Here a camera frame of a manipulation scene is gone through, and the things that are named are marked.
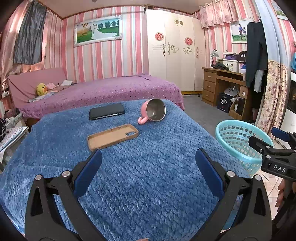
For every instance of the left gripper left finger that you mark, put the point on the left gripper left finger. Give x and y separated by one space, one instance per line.
53 210

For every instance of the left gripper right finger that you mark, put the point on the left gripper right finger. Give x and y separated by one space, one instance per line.
242 212

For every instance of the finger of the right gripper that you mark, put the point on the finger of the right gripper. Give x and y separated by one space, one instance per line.
284 136
259 145

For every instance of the person's hand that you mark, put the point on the person's hand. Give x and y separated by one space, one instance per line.
280 196

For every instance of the light blue plastic basket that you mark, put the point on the light blue plastic basket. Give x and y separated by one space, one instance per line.
234 135

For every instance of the floral curtain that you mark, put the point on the floral curtain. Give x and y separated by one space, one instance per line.
275 97

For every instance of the black shopping bag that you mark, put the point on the black shopping bag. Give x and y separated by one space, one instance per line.
224 102

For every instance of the black hanging coat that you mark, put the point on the black hanging coat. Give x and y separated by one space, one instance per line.
256 56

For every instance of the white storage box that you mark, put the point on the white storage box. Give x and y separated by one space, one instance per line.
232 65

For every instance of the wooden desk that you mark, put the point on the wooden desk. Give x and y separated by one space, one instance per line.
216 81

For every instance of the tan phone case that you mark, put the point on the tan phone case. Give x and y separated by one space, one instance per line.
112 136

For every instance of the desk lamp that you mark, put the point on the desk lamp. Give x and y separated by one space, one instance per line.
213 56

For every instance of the pink steel-lined mug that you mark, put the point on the pink steel-lined mug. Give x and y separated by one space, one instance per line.
152 110

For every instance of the blue knitted blanket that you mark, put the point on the blue knitted blanket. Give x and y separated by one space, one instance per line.
147 187

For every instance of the small framed couple photo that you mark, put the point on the small framed couple photo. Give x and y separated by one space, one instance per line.
238 31

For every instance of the black phone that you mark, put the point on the black phone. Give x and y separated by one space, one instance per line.
106 111

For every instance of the yellow duck plush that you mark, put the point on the yellow duck plush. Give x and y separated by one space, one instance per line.
41 89

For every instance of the white wardrobe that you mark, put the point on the white wardrobe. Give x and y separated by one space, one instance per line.
176 49

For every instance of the purple dotted bed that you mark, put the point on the purple dotted bed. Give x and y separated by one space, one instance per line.
126 88

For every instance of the pink headboard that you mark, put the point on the pink headboard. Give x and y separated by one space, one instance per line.
23 86

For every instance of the grey window curtain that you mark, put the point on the grey window curtain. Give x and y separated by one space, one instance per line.
29 43

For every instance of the wedding photo picture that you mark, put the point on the wedding photo picture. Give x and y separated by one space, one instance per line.
98 30

